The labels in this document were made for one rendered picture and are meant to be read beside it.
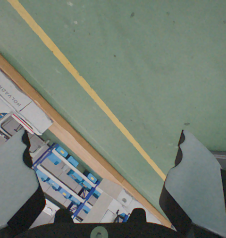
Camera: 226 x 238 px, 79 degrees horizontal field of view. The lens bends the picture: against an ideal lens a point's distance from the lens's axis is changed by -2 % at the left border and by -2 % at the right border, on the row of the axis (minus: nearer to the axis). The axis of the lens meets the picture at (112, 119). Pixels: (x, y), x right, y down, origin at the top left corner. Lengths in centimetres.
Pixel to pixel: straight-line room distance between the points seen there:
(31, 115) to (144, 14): 140
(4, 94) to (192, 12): 155
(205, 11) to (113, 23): 23
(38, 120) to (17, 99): 28
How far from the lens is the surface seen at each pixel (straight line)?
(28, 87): 158
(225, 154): 62
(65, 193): 470
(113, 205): 218
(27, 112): 161
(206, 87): 44
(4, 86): 166
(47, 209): 476
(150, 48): 43
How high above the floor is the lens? 36
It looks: 26 degrees down
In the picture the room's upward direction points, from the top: 140 degrees counter-clockwise
